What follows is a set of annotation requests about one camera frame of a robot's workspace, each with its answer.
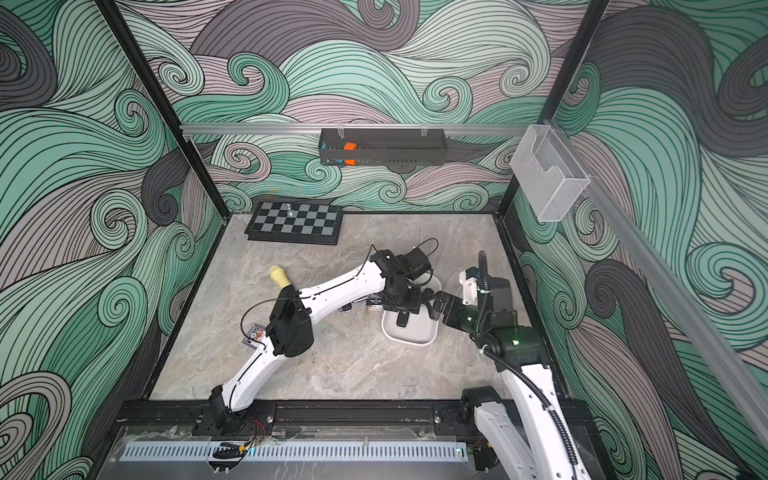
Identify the aluminium rail right wall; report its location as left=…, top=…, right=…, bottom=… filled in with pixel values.
left=543, top=120, right=767, bottom=445

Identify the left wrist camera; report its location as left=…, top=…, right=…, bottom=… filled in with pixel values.
left=401, top=248, right=432, bottom=280

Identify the aluminium rail wall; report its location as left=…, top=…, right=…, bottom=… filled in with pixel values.
left=180, top=122, right=529, bottom=137
left=543, top=120, right=767, bottom=445

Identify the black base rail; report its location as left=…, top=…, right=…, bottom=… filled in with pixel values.
left=113, top=398, right=595, bottom=438

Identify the blue playing card box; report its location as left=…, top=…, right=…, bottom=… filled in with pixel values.
left=242, top=324, right=265, bottom=350

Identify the black wall shelf tray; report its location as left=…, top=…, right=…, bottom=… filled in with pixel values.
left=318, top=129, right=448, bottom=167

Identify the aluminium rail back wall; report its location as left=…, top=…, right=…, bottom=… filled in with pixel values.
left=180, top=122, right=529, bottom=137

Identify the black grey chessboard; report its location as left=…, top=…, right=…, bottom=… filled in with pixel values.
left=244, top=202, right=344, bottom=245

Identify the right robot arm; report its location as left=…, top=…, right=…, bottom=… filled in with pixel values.
left=430, top=267, right=590, bottom=479

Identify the white slotted cable duct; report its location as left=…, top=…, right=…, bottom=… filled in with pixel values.
left=118, top=440, right=469, bottom=464

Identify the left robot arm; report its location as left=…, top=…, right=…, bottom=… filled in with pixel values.
left=209, top=247, right=433, bottom=426

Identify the white plastic storage box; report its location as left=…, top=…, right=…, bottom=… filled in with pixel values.
left=379, top=277, right=441, bottom=347

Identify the clear acrylic wall holder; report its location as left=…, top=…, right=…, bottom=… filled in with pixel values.
left=510, top=124, right=590, bottom=223

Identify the yellow plastic cylinder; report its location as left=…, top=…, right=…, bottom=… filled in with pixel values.
left=268, top=265, right=292, bottom=289

